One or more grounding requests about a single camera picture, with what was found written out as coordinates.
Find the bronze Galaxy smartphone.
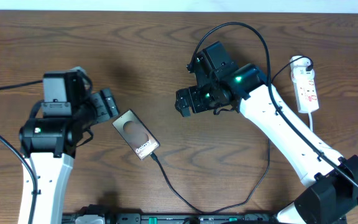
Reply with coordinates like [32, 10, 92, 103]
[112, 109, 160, 161]

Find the black USB charging cable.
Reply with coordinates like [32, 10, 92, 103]
[149, 55, 314, 215]

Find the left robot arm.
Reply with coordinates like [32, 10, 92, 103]
[18, 67, 119, 223]

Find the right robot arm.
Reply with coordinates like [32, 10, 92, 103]
[175, 42, 358, 223]

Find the white USB charger adapter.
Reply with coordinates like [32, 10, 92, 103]
[290, 55, 314, 76]

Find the white power strip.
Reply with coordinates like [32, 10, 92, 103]
[291, 67, 319, 114]

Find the black right camera cable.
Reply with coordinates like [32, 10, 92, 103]
[186, 21, 358, 214]

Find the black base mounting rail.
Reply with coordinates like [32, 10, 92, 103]
[61, 212, 279, 224]

